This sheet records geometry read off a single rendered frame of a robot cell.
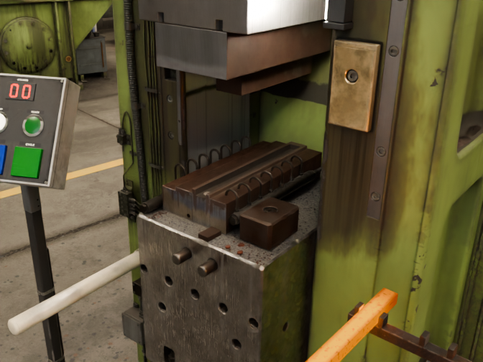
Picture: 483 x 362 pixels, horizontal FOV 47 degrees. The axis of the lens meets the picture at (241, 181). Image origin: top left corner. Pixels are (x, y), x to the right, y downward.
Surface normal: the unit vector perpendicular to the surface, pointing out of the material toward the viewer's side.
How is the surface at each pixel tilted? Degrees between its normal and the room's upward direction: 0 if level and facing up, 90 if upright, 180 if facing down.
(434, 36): 90
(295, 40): 90
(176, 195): 90
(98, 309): 0
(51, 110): 60
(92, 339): 0
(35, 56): 93
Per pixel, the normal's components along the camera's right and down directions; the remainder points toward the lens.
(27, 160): -0.18, -0.12
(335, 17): -0.61, 0.31
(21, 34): 0.56, 0.29
